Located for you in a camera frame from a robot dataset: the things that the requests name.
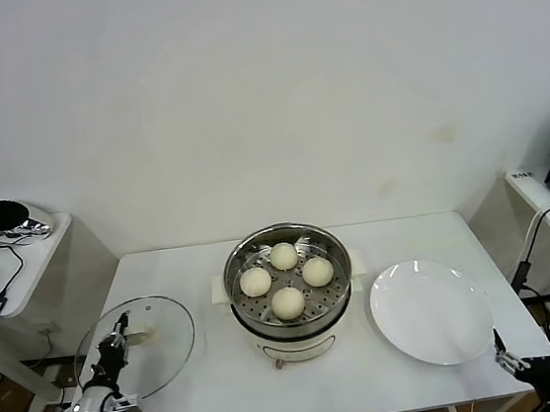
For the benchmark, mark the white round plate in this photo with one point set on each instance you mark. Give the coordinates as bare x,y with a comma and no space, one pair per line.
416,309

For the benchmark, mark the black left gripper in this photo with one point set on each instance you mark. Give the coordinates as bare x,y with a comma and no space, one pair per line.
109,361

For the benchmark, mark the steel perforated steamer basket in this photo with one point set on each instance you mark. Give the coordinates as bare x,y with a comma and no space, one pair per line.
335,298

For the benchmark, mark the white side table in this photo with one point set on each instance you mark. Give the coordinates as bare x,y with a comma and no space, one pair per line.
38,263

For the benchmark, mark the cream electric cooker base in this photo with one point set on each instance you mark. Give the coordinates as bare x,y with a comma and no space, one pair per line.
296,348

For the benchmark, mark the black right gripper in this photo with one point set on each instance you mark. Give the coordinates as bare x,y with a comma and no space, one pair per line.
545,376

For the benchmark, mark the shiny chrome dome device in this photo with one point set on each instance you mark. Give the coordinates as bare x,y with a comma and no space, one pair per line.
8,219

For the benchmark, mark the white steamed baozi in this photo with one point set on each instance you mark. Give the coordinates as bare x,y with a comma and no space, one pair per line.
287,304
317,271
283,257
255,282

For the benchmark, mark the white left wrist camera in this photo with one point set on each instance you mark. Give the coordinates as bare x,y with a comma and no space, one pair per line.
124,407

